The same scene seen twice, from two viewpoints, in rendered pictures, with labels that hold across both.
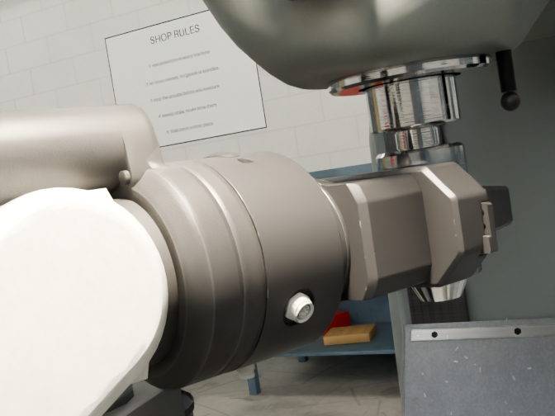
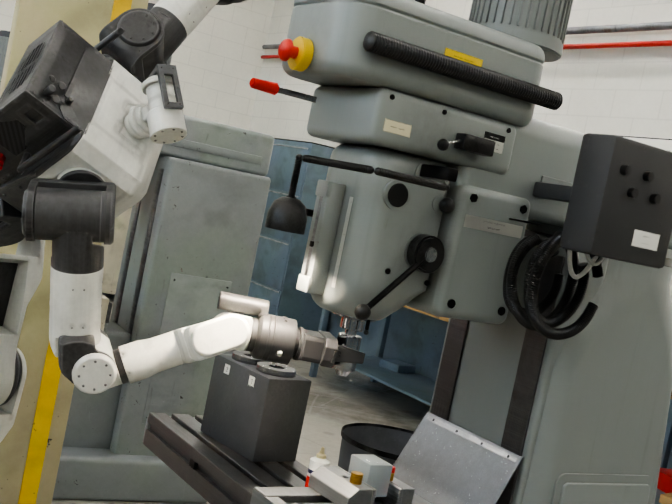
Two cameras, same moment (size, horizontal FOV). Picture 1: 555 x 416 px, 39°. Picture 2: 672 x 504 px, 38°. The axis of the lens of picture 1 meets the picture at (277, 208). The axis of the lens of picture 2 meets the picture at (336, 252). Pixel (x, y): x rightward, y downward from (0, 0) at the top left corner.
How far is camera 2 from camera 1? 1.57 m
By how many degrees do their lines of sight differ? 29
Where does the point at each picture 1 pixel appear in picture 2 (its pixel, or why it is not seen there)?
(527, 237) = (474, 394)
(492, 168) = (474, 360)
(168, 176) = (265, 318)
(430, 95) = (349, 322)
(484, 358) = (441, 436)
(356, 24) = (320, 301)
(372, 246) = (303, 349)
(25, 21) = not seen: hidden behind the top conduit
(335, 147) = not seen: outside the picture
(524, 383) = (445, 451)
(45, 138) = (246, 303)
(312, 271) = (284, 347)
